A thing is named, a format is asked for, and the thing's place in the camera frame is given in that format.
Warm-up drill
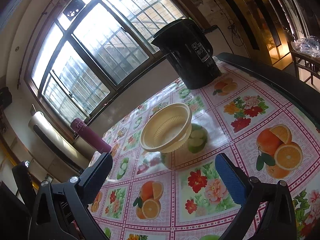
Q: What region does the white standing air conditioner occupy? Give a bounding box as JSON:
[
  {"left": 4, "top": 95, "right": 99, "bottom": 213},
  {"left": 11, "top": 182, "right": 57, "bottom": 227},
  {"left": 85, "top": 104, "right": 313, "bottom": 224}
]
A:
[{"left": 28, "top": 111, "right": 89, "bottom": 174}]

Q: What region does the maroon thermos bottle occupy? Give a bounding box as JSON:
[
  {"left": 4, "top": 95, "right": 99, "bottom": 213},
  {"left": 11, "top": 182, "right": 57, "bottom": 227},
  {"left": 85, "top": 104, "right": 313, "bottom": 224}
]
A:
[{"left": 71, "top": 118, "right": 112, "bottom": 153}]

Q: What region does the floral fruit plastic tablecloth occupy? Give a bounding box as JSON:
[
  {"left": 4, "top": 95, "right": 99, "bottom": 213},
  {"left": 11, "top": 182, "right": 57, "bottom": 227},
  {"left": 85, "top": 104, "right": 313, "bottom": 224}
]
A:
[{"left": 88, "top": 62, "right": 319, "bottom": 239}]

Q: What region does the small beige ribbed bowl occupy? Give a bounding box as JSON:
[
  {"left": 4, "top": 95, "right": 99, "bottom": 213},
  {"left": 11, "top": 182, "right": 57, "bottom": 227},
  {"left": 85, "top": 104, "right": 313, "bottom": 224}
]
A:
[{"left": 140, "top": 103, "right": 192, "bottom": 153}]

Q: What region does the dark wooden side table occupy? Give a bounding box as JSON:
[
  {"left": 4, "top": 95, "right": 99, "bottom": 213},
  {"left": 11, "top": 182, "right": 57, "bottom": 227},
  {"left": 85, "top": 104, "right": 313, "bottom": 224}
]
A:
[{"left": 288, "top": 42, "right": 319, "bottom": 89}]

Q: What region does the barred window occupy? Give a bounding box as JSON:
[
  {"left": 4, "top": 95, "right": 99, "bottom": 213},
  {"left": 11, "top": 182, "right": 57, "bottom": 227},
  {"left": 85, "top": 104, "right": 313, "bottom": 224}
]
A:
[{"left": 25, "top": 0, "right": 190, "bottom": 135}]

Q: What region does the white plastic bag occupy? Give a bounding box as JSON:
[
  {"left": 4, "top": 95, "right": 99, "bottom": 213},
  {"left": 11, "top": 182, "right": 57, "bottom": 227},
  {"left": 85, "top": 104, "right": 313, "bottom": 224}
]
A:
[{"left": 291, "top": 36, "right": 320, "bottom": 58}]

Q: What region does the black electric kettle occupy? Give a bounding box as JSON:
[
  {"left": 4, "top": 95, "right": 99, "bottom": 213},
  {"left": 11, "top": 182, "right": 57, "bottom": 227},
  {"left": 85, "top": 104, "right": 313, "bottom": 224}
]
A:
[{"left": 151, "top": 18, "right": 221, "bottom": 90}]

